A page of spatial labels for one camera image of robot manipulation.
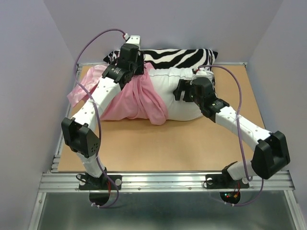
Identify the white pillow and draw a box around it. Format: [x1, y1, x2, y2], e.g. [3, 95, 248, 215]
[149, 67, 203, 121]

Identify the pink floral satin pillowcase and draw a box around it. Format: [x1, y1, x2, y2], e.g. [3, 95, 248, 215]
[67, 63, 168, 125]

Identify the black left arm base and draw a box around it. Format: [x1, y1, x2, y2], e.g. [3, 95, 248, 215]
[76, 173, 116, 208]

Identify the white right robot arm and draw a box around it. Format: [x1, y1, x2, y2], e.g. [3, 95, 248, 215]
[173, 77, 290, 187]

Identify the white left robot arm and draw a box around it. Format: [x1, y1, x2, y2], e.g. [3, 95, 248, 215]
[61, 42, 144, 189]

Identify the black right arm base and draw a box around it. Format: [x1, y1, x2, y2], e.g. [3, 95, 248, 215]
[202, 161, 249, 206]

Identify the zebra print pillow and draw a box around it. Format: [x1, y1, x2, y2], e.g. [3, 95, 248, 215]
[102, 48, 218, 90]

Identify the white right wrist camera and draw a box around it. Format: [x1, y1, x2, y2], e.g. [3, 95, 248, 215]
[192, 68, 208, 79]

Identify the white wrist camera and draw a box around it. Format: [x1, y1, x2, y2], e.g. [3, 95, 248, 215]
[125, 35, 141, 48]
[192, 68, 208, 79]

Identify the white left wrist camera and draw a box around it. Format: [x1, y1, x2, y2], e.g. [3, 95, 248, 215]
[125, 35, 141, 48]

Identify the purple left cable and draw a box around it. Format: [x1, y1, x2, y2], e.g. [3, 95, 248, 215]
[73, 28, 127, 209]

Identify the aluminium table frame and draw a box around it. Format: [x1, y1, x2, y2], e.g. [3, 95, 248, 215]
[48, 66, 83, 173]

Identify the aluminium mounting rail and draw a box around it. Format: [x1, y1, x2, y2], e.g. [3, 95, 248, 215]
[39, 171, 295, 193]

